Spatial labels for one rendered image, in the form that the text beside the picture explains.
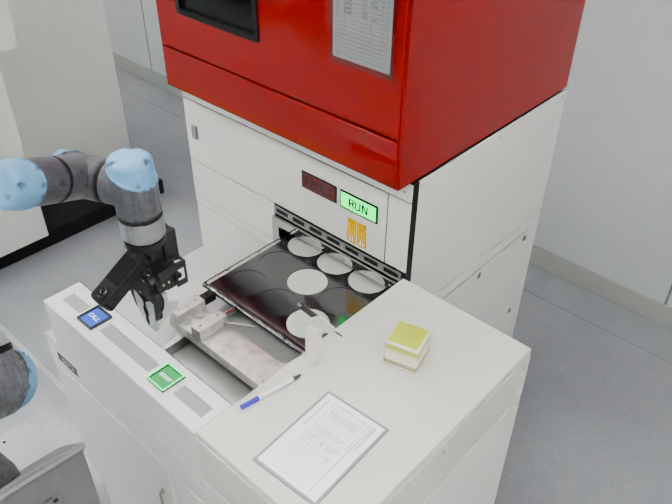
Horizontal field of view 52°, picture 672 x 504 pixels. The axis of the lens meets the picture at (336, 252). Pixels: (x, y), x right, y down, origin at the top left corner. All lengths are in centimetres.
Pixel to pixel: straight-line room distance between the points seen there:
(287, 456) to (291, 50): 84
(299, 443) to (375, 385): 20
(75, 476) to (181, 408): 22
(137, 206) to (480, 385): 74
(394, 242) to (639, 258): 169
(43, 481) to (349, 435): 53
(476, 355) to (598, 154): 167
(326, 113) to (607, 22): 154
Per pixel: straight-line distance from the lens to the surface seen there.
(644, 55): 283
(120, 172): 114
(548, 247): 333
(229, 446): 132
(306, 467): 128
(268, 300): 170
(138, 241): 121
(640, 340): 315
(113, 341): 157
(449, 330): 154
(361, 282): 174
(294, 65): 157
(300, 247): 186
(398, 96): 139
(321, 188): 172
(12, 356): 147
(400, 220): 159
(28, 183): 110
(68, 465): 131
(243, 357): 159
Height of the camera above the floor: 201
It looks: 37 degrees down
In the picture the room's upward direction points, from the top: 1 degrees clockwise
